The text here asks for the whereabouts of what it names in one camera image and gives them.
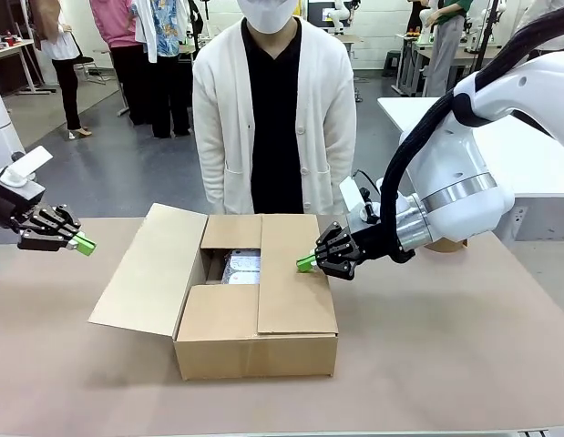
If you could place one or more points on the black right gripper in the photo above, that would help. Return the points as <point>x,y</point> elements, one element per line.
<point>370,243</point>

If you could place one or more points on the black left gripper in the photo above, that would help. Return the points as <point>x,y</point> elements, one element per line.
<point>13,205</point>

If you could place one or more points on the brown cardboard box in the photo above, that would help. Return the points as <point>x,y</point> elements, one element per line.
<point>245,350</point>

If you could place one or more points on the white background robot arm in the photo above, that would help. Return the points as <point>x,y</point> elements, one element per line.
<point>343,16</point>

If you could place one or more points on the brown tape roll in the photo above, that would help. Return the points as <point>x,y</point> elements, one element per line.
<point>445,246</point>

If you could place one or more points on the person in white cardigan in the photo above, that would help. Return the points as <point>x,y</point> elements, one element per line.
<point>309,114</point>

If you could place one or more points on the black office chair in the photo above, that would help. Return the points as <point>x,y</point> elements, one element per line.
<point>92,68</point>

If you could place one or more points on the person with brown bag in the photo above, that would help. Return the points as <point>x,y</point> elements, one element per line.
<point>60,50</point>

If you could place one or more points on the wooden table with red items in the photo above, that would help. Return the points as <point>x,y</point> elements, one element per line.
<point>10,50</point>

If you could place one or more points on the person in pink top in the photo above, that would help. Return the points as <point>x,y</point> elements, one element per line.
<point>122,54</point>

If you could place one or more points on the grey small stool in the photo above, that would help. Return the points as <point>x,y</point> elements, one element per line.
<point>393,63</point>

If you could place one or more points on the person in floral shirt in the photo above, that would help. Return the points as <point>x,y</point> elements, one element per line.
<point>167,68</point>

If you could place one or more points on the white side table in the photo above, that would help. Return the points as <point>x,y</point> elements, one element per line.
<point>532,173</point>

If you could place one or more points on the black computer monitor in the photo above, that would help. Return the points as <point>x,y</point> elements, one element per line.
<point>321,13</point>

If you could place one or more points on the black stand pole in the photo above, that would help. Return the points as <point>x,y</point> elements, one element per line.
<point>489,32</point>

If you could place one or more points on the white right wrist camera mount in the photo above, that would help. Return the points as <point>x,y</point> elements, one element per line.
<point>350,196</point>

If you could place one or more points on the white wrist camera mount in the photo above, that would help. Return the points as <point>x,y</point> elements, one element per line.
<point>350,196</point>
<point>28,166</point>

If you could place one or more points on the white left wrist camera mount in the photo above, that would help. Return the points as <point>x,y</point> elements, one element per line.
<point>28,166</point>

